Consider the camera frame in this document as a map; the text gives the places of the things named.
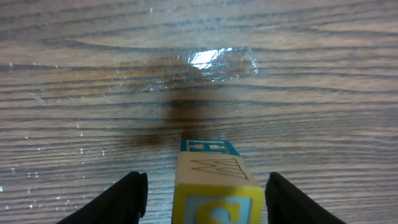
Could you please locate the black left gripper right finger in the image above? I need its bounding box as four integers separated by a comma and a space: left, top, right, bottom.
265, 172, 345, 224

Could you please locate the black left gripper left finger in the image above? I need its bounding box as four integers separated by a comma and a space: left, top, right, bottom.
58, 172, 148, 224

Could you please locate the wooden block yellow letter S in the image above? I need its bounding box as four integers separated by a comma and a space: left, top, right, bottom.
172, 184, 264, 224

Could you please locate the wooden block blue letter H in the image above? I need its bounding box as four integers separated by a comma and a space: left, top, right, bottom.
180, 139, 239, 156

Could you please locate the wooden block red letter U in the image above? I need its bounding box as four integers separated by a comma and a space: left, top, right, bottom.
175, 151, 259, 187

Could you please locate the clear tape patch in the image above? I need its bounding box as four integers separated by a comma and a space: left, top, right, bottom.
32, 47, 259, 103

